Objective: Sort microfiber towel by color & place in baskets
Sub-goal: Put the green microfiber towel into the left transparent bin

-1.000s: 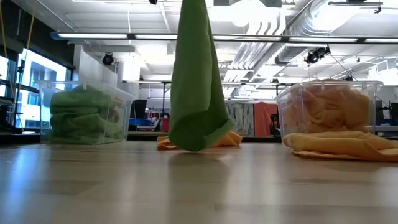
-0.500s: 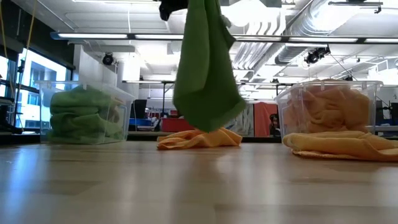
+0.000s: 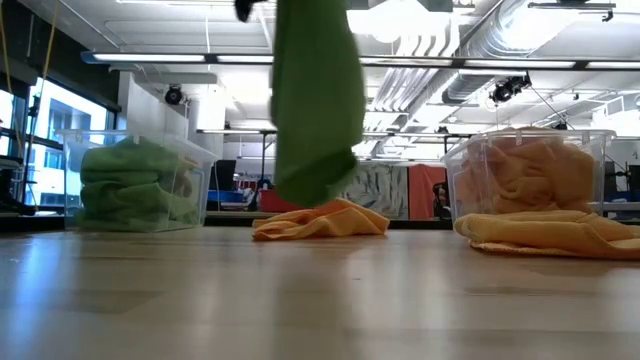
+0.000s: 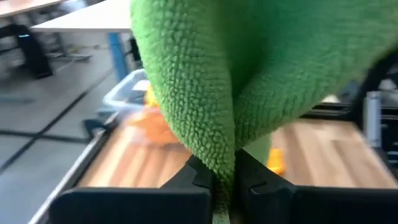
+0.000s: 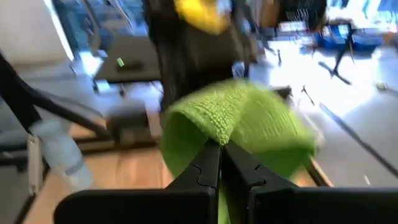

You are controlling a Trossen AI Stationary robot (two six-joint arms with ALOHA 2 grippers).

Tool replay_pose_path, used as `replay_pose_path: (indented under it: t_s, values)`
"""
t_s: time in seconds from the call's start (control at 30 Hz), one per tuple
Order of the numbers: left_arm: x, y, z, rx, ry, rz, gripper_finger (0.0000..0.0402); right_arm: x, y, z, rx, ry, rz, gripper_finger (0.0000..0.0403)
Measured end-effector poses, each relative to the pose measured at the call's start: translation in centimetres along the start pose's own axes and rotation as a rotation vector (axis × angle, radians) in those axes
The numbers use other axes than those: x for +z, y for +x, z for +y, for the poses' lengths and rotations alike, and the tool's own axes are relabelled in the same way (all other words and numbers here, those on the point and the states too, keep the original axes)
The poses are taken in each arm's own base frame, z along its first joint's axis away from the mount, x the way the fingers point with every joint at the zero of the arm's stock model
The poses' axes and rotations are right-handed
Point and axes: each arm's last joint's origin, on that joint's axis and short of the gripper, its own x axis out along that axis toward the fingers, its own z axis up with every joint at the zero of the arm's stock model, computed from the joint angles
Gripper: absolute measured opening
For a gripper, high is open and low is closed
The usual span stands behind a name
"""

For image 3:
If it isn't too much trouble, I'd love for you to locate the black equipment stand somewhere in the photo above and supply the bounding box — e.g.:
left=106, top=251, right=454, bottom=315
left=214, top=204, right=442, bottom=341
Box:
left=602, top=159, right=640, bottom=195

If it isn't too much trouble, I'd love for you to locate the orange-red partition panel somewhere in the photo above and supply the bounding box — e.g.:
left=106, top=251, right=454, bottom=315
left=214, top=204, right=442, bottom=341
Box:
left=406, top=164, right=449, bottom=222

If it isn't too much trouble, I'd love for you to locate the grey patterned partition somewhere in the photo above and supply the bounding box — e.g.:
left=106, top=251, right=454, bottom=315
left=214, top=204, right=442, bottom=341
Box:
left=341, top=161, right=411, bottom=221

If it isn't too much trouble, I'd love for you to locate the black metal rig frame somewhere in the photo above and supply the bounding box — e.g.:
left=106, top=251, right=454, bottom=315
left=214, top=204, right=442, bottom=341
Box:
left=0, top=211, right=464, bottom=233

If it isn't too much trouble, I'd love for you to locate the clear plastic bin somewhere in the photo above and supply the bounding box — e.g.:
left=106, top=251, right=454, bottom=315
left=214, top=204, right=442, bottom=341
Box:
left=440, top=126, right=618, bottom=225
left=55, top=128, right=219, bottom=234

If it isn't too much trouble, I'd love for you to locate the red box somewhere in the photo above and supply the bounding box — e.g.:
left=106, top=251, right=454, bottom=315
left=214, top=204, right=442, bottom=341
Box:
left=258, top=188, right=282, bottom=214

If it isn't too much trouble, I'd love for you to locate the black metal table frame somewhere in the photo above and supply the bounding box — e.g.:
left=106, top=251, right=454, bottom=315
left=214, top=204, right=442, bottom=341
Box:
left=196, top=128, right=474, bottom=187

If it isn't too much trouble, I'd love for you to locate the black screen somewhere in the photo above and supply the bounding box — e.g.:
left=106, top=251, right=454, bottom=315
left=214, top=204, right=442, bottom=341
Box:
left=214, top=159, right=238, bottom=193

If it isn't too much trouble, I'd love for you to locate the person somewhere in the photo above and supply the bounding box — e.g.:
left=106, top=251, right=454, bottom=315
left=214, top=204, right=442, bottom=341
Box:
left=431, top=181, right=454, bottom=222

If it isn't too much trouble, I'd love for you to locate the silver ventilation duct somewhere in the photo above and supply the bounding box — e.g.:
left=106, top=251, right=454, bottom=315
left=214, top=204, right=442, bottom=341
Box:
left=441, top=0, right=584, bottom=107

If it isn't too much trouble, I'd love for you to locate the blue storage bin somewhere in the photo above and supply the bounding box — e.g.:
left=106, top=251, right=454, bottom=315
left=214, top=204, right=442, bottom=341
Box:
left=206, top=189, right=252, bottom=204

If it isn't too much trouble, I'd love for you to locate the long ceiling light strip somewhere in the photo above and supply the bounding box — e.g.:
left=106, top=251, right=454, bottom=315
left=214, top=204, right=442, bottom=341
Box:
left=81, top=49, right=640, bottom=72

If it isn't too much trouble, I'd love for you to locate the black ceiling rail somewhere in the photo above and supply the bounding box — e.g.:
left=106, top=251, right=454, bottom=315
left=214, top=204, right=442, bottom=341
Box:
left=526, top=1, right=618, bottom=24

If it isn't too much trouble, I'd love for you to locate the green microfiber towel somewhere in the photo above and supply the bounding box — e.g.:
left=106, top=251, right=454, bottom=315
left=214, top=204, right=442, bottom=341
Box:
left=76, top=179, right=202, bottom=233
left=269, top=0, right=368, bottom=209
left=78, top=136, right=195, bottom=187

